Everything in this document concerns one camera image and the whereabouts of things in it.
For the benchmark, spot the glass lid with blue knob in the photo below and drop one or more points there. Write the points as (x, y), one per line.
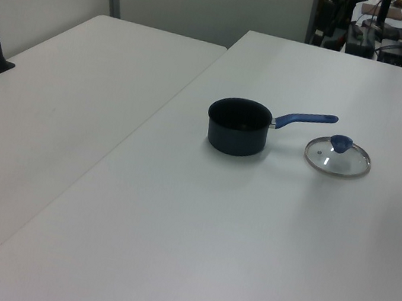
(341, 143)

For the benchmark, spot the black office chair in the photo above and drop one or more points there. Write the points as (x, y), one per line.
(329, 17)

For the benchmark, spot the black monitor stand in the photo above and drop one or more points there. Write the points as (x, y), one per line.
(383, 15)

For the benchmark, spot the white side table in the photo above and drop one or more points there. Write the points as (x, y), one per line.
(59, 96)

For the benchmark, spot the black box device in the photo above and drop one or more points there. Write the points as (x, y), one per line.
(398, 55)

